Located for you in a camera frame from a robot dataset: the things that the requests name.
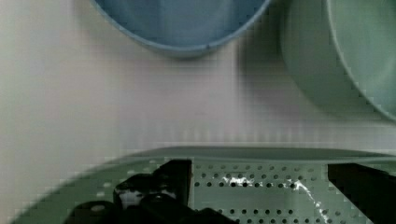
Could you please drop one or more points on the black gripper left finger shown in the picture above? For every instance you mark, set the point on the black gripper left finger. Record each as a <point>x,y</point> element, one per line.
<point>160,197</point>

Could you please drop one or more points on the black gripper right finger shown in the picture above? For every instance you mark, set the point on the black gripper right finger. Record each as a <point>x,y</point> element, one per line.
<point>371,190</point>

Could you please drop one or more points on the green oval strainer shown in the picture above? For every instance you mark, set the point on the green oval strainer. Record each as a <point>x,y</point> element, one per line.
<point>248,185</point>

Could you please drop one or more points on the green mug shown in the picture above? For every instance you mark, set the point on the green mug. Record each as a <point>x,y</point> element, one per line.
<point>341,54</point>

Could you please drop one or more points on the blue cup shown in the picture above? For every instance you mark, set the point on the blue cup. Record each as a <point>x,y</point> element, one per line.
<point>181,28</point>

